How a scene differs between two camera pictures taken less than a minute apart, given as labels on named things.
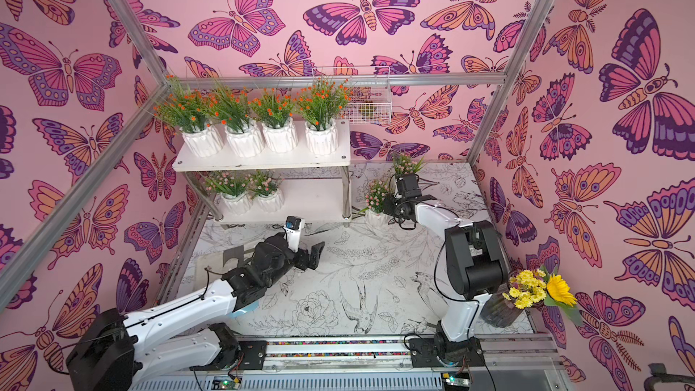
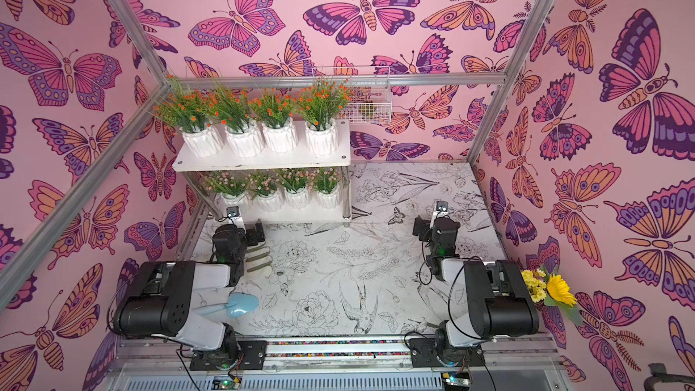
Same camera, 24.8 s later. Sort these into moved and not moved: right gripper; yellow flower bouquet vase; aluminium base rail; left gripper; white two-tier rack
Moved: right gripper; left gripper
Not moved: white two-tier rack; yellow flower bouquet vase; aluminium base rail
